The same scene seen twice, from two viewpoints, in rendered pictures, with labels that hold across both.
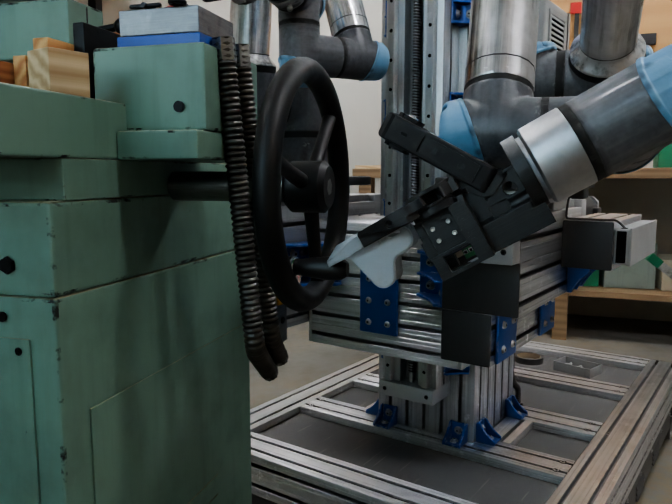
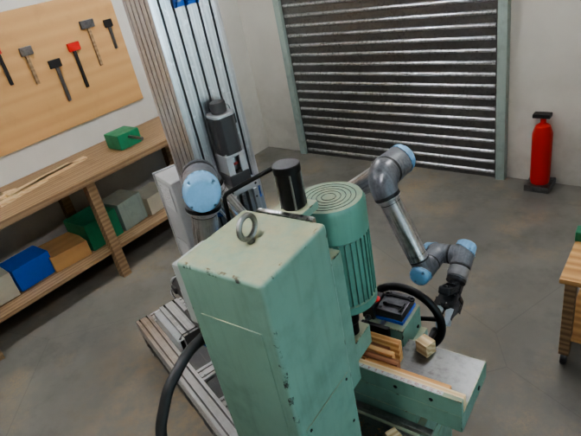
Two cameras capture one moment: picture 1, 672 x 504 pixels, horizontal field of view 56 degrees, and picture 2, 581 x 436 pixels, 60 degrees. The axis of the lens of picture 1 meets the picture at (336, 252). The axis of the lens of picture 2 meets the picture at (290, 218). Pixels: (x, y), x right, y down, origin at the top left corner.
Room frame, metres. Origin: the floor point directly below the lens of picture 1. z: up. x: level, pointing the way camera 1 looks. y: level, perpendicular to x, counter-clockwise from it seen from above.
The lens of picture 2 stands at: (0.47, 1.39, 2.03)
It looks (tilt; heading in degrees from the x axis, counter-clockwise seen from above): 29 degrees down; 294
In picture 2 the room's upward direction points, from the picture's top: 12 degrees counter-clockwise
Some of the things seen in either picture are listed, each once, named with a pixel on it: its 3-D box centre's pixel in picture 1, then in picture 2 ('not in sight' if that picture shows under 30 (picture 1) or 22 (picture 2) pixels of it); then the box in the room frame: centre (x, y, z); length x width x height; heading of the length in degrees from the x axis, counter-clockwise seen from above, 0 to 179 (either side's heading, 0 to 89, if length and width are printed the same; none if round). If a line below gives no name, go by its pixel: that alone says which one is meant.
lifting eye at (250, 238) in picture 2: not in sight; (247, 227); (0.91, 0.64, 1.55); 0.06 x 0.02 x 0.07; 74
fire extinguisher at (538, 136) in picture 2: not in sight; (541, 151); (0.09, -2.48, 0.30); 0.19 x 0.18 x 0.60; 70
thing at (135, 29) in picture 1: (183, 32); (388, 304); (0.76, 0.18, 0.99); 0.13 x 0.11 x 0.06; 164
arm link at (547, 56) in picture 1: (524, 83); not in sight; (1.16, -0.34, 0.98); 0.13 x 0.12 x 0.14; 71
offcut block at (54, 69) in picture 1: (59, 74); (425, 345); (0.64, 0.27, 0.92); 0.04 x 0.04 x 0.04; 54
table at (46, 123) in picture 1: (119, 136); (381, 351); (0.78, 0.26, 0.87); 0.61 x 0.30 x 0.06; 164
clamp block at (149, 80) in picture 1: (181, 96); (392, 323); (0.75, 0.18, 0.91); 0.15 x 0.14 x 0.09; 164
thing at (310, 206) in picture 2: not in sight; (291, 200); (0.87, 0.49, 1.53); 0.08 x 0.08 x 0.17; 74
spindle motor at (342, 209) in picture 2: not in sight; (337, 249); (0.83, 0.36, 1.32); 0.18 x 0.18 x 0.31
